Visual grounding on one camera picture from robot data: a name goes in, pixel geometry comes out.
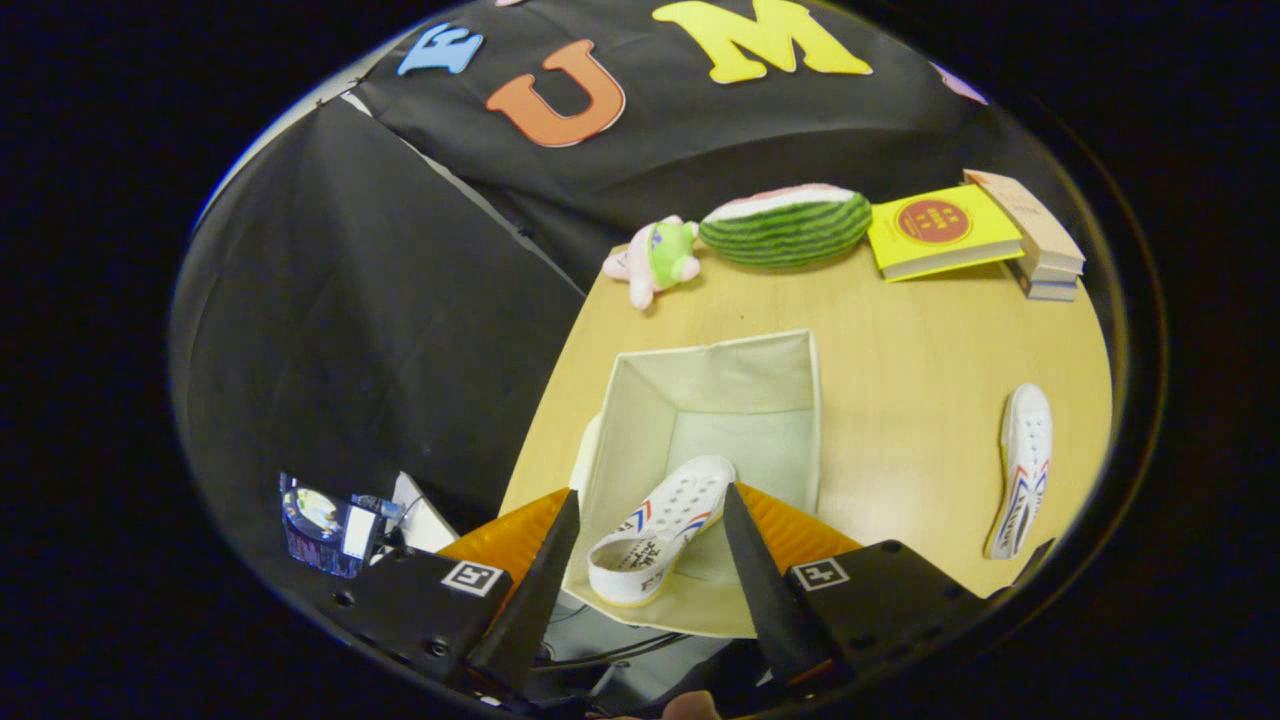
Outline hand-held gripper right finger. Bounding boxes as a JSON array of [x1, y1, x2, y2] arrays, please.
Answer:
[[722, 482, 993, 691]]

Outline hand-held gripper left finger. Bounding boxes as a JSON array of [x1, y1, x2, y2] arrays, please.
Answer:
[[333, 487, 582, 696]]

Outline white canvas shoe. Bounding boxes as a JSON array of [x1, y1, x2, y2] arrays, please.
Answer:
[[587, 455, 737, 607], [985, 383, 1054, 561]]

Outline cream fabric storage box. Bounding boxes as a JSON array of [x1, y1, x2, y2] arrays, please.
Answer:
[[560, 328, 823, 639]]

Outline white paper sheets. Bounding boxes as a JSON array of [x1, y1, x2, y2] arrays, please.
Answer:
[[385, 471, 463, 553]]

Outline tablet with lit screen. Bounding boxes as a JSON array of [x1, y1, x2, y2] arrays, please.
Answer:
[[279, 473, 386, 579]]

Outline pink and green plush toy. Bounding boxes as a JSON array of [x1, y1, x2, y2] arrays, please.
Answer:
[[603, 215, 703, 311]]

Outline watermelon slice plush toy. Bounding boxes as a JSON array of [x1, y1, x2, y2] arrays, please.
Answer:
[[698, 183, 874, 270]]

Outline yellow book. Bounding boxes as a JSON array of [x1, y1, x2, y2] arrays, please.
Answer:
[[866, 183, 1026, 283]]

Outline white book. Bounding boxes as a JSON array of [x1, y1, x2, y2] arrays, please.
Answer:
[[1012, 255, 1083, 288]]

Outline tan book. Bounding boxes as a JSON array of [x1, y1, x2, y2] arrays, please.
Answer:
[[963, 169, 1087, 276]]

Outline black table edge bracket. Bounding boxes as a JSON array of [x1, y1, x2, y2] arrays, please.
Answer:
[[1012, 538, 1057, 589]]

